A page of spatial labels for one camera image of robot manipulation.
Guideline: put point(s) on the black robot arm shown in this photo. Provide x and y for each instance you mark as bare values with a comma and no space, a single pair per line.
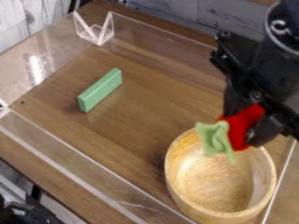
282,26

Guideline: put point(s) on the red plush strawberry toy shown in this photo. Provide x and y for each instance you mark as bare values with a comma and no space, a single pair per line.
224,137

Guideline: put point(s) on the black metal stand base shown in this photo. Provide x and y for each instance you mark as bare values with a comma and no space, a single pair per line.
22,213

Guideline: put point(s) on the round wooden bowl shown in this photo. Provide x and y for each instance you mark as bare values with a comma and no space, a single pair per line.
215,191

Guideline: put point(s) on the green rectangular block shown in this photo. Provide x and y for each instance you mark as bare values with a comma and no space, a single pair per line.
99,90

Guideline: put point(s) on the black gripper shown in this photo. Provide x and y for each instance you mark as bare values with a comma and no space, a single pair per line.
262,75

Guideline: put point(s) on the clear acrylic corner bracket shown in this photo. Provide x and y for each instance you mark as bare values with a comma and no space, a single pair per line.
96,34

